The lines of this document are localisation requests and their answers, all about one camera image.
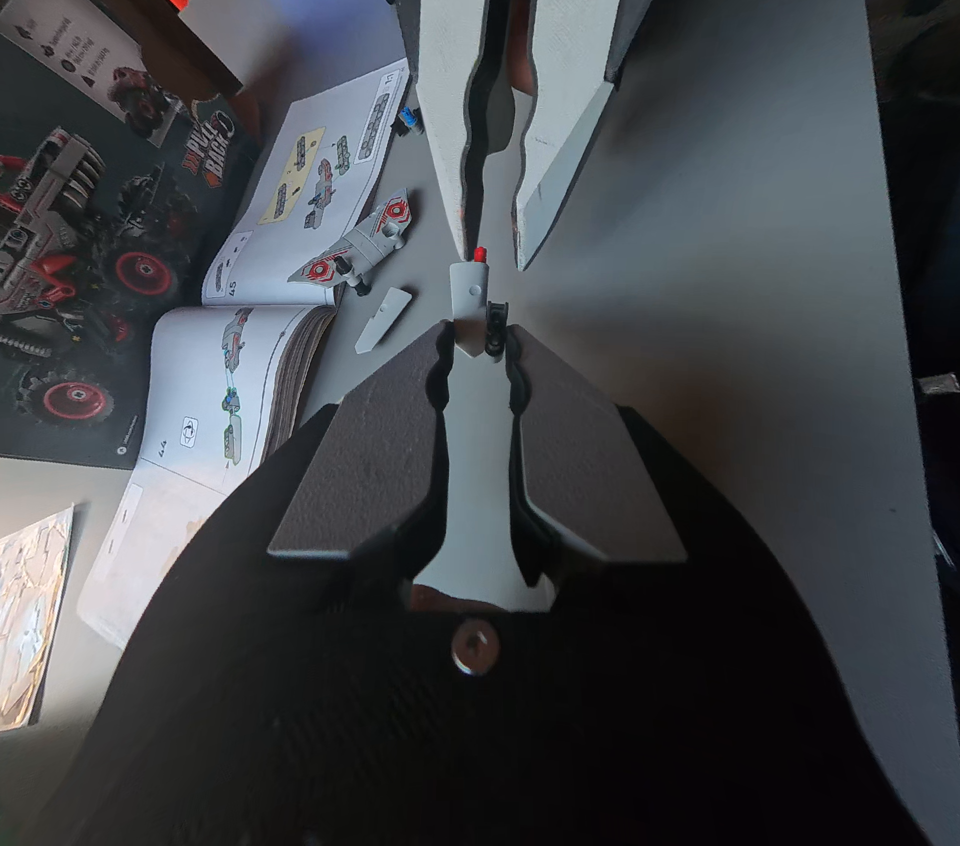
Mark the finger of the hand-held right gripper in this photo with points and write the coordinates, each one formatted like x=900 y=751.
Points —
x=450 y=36
x=577 y=36

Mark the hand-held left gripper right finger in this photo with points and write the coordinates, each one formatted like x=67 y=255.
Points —
x=585 y=471

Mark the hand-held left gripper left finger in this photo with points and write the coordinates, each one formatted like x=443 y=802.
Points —
x=360 y=464

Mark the black lego connector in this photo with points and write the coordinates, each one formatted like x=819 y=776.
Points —
x=496 y=329

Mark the grey lego panel red pin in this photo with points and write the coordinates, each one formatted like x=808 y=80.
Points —
x=469 y=299

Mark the blue black lego pin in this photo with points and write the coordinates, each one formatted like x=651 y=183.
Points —
x=409 y=120

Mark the small grey lego panel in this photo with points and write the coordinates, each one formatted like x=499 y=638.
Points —
x=382 y=321

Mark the open lego instruction booklet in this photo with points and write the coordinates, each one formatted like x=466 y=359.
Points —
x=315 y=141

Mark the grey lego assembly red stickers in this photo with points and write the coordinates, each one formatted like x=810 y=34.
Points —
x=367 y=239

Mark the monster truck lego box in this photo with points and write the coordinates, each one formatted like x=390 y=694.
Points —
x=90 y=224

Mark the silver lego sticker sheet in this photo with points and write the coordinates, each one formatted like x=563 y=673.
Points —
x=30 y=621

